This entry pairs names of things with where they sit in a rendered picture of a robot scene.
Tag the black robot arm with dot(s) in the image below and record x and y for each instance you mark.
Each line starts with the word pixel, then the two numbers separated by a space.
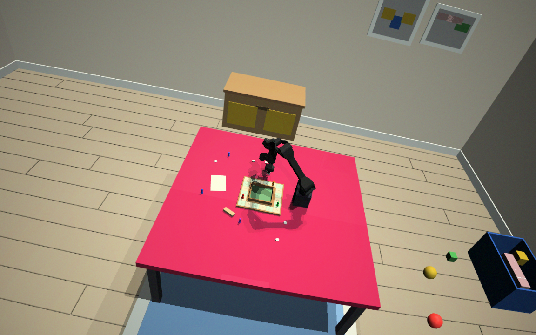
pixel 286 151

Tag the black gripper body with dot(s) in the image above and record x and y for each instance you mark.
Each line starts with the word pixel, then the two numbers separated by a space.
pixel 271 160

